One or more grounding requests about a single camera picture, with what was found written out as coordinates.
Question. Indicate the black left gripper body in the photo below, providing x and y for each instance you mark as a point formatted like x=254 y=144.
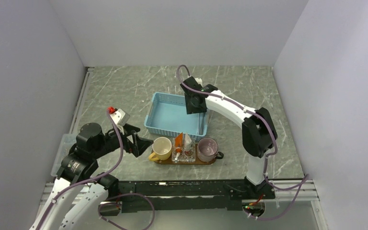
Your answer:
x=111 y=142

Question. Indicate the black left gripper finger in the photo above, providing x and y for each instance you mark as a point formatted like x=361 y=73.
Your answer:
x=130 y=129
x=140 y=145

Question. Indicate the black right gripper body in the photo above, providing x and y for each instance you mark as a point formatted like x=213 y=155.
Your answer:
x=191 y=108

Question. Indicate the yellow mug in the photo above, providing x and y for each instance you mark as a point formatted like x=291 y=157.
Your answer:
x=161 y=149

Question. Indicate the orange toothpaste tube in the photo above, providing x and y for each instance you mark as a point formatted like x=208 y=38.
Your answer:
x=178 y=143

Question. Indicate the white toothpaste tube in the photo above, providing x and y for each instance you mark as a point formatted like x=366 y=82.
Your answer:
x=187 y=145

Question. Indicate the clear glass holder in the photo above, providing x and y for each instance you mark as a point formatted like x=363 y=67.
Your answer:
x=183 y=157

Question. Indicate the purple mug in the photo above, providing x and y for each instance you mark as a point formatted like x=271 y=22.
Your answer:
x=208 y=150

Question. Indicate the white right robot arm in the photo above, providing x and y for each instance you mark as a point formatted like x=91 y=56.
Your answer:
x=258 y=133

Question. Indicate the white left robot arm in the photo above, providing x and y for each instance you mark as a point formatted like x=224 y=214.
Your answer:
x=75 y=189

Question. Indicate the grey toothbrush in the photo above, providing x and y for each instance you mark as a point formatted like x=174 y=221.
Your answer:
x=201 y=123

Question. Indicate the oval wooden tray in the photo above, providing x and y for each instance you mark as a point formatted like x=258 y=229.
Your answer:
x=170 y=160

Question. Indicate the light blue plastic basket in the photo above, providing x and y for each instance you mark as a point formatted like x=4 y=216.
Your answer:
x=167 y=117

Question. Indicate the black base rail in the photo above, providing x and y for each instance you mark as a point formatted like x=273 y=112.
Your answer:
x=245 y=193

